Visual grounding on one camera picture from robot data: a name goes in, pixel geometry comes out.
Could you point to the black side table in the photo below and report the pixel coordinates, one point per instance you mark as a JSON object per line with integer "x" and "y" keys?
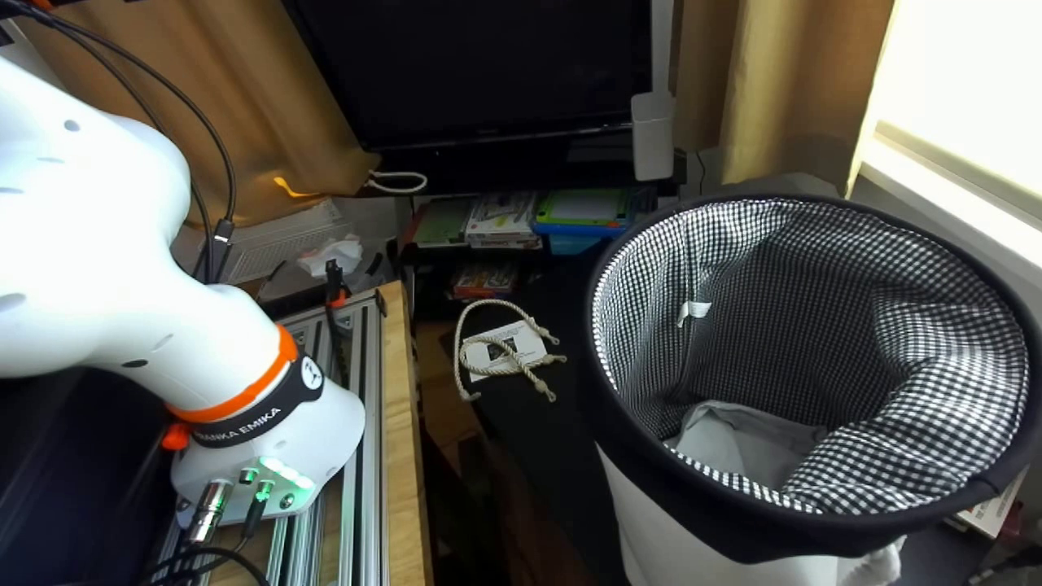
{"x": 533, "y": 435}

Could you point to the yellow curtain beside television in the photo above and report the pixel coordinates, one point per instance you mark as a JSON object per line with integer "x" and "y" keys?
{"x": 784, "y": 87}

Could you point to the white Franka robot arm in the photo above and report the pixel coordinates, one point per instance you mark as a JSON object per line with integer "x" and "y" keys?
{"x": 98, "y": 248}

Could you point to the white crumpled tissue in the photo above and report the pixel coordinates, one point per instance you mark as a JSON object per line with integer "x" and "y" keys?
{"x": 331, "y": 256}

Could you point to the white and black laundry bag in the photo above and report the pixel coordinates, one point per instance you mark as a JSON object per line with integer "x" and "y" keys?
{"x": 848, "y": 328}

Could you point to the black television stand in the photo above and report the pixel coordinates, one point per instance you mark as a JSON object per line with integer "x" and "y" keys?
{"x": 508, "y": 164}

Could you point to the white printed box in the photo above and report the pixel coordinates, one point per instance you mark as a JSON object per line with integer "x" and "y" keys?
{"x": 504, "y": 218}

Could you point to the green and blue box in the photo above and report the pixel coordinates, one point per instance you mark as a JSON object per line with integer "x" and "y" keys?
{"x": 580, "y": 213}

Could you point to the aluminium frame rails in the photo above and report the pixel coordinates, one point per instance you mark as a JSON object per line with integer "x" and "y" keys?
{"x": 363, "y": 435}

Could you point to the pale green book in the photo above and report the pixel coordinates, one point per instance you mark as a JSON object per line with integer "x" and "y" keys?
{"x": 444, "y": 223}

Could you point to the white box speaker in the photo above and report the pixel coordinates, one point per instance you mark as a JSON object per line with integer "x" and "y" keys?
{"x": 652, "y": 136}

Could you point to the wooden board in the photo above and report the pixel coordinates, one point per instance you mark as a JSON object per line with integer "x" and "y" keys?
{"x": 403, "y": 435}

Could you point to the brown fabric sheet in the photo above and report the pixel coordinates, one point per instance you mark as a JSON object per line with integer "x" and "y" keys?
{"x": 217, "y": 98}

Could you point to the white cloth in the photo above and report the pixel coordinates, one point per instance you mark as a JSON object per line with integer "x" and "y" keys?
{"x": 737, "y": 439}

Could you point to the black television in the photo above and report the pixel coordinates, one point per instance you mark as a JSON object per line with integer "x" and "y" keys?
{"x": 478, "y": 66}

